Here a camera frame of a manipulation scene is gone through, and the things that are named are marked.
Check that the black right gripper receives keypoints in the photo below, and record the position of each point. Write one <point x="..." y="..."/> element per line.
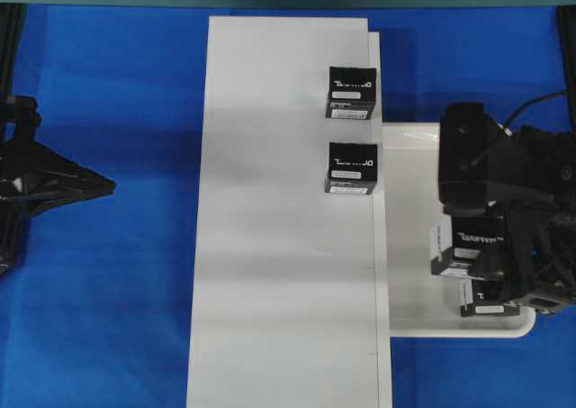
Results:
<point x="542" y="230"/>

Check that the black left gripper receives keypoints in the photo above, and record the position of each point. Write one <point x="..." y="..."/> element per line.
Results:
<point x="19" y="122"/>

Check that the black Dynamixel box carried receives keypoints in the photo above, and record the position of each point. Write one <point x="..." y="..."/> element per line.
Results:
<point x="456" y="243"/>

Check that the black Dynamixel box in tray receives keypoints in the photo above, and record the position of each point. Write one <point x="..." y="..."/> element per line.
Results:
<point x="481" y="298"/>

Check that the white plastic tray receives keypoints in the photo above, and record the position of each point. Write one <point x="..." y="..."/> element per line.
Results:
<point x="423" y="305"/>

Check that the black Dynamixel box middle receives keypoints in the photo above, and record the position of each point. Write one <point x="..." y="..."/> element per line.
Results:
<point x="352" y="168"/>

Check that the black Dynamixel box far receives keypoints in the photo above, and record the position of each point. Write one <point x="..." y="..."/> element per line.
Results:
<point x="351" y="93"/>

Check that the white base board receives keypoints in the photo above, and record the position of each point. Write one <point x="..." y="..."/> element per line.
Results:
<point x="290" y="296"/>

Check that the blue table cloth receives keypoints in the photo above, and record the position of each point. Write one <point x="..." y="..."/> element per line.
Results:
<point x="98" y="312"/>

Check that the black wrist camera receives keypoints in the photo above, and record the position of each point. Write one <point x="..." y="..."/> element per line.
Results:
<point x="478" y="163"/>

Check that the black left frame rail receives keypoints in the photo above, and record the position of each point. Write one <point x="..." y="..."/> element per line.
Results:
<point x="12" y="22"/>

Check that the black frame rail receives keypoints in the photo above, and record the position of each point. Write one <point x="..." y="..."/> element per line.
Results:
<point x="12" y="22"/>
<point x="565" y="16"/>

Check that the black right frame rail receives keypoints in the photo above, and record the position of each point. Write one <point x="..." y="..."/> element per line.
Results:
<point x="565" y="16"/>

